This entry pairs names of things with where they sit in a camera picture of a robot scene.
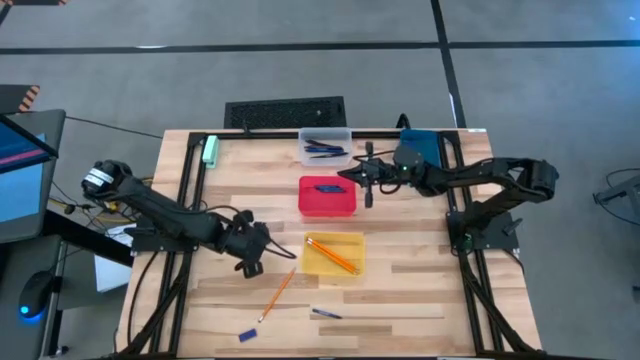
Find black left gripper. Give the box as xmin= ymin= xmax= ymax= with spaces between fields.
xmin=219 ymin=219 xmax=275 ymax=280

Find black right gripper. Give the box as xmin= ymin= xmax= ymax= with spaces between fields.
xmin=338 ymin=146 xmax=426 ymax=194

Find yellow translucent plastic bin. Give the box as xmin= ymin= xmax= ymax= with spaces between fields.
xmin=300 ymin=230 xmax=367 ymax=278

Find clear plastic bin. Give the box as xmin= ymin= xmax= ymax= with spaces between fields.
xmin=298 ymin=127 xmax=355 ymax=168

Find red plastic bin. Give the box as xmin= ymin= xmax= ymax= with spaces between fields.
xmin=297 ymin=174 xmax=358 ymax=219

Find blue plastic bin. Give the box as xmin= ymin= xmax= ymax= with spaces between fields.
xmin=398 ymin=128 xmax=446 ymax=169

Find black perforated panel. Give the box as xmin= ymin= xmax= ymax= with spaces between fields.
xmin=223 ymin=95 xmax=348 ymax=130

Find mint green stapler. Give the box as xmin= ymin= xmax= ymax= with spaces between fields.
xmin=201 ymin=134 xmax=221 ymax=170

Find white paper sheet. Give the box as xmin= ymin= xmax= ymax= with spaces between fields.
xmin=93 ymin=223 xmax=135 ymax=294

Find black computer mouse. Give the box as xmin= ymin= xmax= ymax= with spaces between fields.
xmin=18 ymin=269 xmax=55 ymax=321

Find grey desk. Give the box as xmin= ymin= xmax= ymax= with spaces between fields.
xmin=0 ymin=233 xmax=69 ymax=360

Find black computer monitor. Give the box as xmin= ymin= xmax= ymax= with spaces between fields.
xmin=0 ymin=108 xmax=68 ymax=245

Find grey tripod base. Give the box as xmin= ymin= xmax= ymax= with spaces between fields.
xmin=592 ymin=167 xmax=640 ymax=226

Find hazard striped board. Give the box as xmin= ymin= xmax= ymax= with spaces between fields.
xmin=0 ymin=83 xmax=42 ymax=115

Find black right camera cable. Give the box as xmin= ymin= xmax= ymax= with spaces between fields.
xmin=363 ymin=141 xmax=401 ymax=210

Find black camera cable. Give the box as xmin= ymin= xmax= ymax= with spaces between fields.
xmin=264 ymin=235 xmax=298 ymax=261
xmin=363 ymin=141 xmax=401 ymax=210

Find black left camera cable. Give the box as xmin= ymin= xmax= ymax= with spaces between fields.
xmin=264 ymin=235 xmax=298 ymax=261

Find black aluminium table frame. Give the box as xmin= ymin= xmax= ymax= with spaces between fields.
xmin=115 ymin=128 xmax=540 ymax=359

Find yellow cable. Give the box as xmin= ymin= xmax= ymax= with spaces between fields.
xmin=99 ymin=174 xmax=155 ymax=225

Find black cable bundle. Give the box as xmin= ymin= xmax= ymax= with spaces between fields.
xmin=49 ymin=179 xmax=151 ymax=231

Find black floor cable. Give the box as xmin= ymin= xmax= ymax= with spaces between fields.
xmin=64 ymin=115 xmax=165 ymax=140

